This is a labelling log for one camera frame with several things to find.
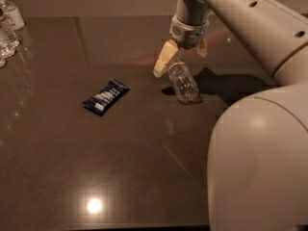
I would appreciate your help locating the blue snack wrapper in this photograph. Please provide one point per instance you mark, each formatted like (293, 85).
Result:
(100, 102)

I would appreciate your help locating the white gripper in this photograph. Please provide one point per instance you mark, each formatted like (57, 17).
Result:
(189, 36)

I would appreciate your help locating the white labelled bottle at back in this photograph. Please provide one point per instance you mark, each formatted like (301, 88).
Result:
(13, 14)

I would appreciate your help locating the clear plastic water bottle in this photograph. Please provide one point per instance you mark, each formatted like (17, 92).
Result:
(183, 83)

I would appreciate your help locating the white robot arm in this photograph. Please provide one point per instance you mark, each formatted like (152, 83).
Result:
(257, 170)

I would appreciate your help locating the clear water bottle red label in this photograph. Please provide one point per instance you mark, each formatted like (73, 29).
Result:
(8, 39)

